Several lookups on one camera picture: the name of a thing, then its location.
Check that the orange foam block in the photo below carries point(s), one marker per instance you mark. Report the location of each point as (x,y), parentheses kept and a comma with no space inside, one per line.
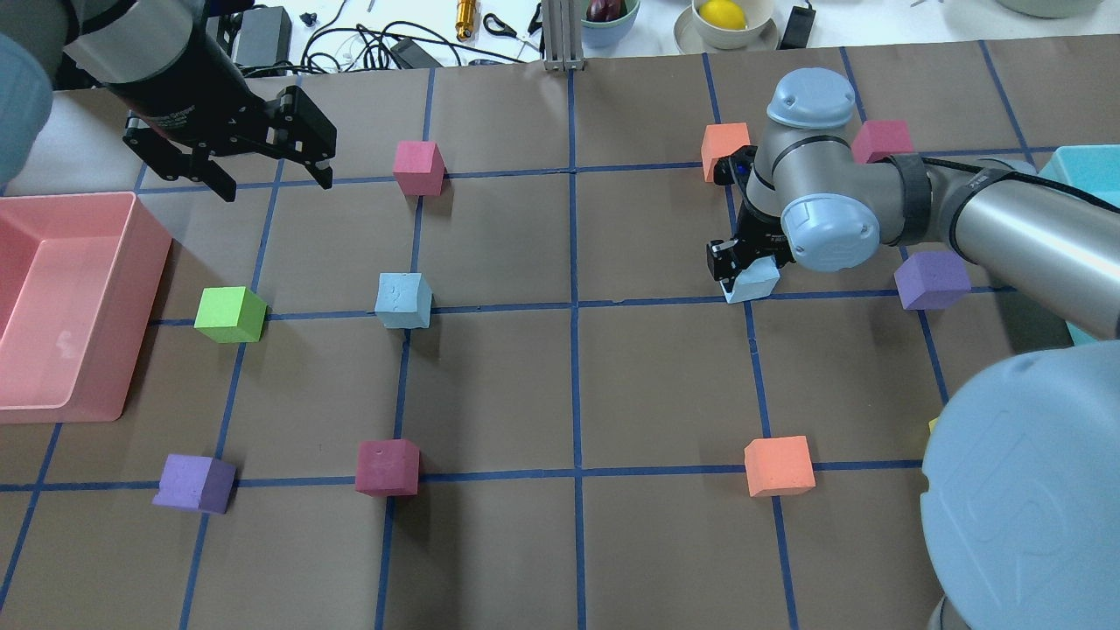
(778,467)
(720,140)

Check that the dark pink block far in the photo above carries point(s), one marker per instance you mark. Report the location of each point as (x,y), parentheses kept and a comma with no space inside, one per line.
(388,468)

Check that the purple block near right arm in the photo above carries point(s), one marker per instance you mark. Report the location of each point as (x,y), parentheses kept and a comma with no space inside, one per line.
(931,280)

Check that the brass cylinder tool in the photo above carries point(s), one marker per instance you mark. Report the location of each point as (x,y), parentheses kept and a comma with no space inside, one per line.
(465,19)

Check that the cyan plastic bin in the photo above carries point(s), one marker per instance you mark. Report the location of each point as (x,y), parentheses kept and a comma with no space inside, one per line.
(1081,249)

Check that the pink block front corner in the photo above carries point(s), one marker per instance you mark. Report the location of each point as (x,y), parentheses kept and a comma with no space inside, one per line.
(878,139)

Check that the bowl with yellow lemon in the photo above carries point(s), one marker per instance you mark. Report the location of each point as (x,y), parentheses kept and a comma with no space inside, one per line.
(718,26)

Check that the purple block near left arm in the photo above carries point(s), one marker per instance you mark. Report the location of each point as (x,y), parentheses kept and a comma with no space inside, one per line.
(195,484)

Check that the black power adapter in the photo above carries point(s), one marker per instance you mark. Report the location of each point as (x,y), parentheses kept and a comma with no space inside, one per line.
(799,27)

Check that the light blue block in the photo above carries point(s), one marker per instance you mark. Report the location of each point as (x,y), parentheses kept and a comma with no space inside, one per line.
(756,281)
(403,301)

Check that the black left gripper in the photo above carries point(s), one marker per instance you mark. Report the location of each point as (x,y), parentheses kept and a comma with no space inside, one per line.
(179,92)

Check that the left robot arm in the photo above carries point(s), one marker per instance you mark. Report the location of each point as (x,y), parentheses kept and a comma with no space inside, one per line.
(115,42)

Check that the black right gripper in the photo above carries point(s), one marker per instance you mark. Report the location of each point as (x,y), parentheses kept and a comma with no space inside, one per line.
(759,242)

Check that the aluminium frame post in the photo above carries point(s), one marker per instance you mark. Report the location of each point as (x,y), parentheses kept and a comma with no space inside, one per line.
(562,35)

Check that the green foam block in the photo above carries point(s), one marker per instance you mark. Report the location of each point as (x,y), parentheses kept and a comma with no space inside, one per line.
(230,315)

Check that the blue bowl with fruit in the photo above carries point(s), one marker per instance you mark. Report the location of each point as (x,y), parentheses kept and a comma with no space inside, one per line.
(605,23)

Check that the orange foam block front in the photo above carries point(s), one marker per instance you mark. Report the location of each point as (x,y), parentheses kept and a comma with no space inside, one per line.
(720,140)

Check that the pink plastic bin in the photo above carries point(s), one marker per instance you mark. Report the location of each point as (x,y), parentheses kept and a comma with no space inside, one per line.
(80,276)

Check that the black power brick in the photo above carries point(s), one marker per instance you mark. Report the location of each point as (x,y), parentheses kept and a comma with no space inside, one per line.
(263,38)

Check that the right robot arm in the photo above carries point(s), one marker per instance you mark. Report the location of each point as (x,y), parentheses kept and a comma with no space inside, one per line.
(1019,515)

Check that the pink block front centre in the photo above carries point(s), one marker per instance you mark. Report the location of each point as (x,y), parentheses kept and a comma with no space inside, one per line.
(419,168)

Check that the orange foam block far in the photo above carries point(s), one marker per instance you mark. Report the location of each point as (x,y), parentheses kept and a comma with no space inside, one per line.
(778,467)

